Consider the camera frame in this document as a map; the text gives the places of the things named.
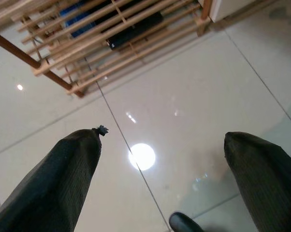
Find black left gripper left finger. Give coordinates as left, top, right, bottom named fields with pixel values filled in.
left=0, top=125, right=109, bottom=232

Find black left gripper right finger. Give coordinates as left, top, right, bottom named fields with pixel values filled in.
left=223, top=131, right=291, bottom=232

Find black robot foot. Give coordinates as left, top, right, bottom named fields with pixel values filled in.
left=169, top=212, right=205, bottom=232

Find wooden slat rack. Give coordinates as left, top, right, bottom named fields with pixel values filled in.
left=0, top=0, right=213, bottom=99

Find blue box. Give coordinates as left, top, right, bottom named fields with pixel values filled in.
left=59, top=2, right=98, bottom=38

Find black box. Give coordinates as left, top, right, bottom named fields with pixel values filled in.
left=105, top=11, right=164, bottom=51

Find beige kitchen cabinet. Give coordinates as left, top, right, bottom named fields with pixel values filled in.
left=209, top=0, right=264, bottom=24

